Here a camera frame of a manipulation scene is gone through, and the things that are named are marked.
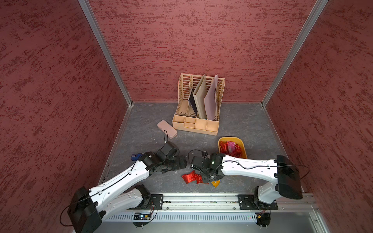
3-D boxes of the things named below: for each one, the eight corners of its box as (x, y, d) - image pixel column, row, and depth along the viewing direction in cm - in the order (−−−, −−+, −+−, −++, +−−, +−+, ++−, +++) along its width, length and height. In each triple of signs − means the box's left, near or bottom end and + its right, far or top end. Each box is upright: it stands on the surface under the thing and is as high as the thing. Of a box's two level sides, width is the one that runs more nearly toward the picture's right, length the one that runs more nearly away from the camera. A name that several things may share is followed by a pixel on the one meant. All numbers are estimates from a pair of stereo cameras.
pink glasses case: (156, 125, 108) (156, 123, 106) (163, 120, 111) (163, 118, 109) (172, 139, 100) (171, 138, 98) (179, 134, 103) (178, 132, 101)
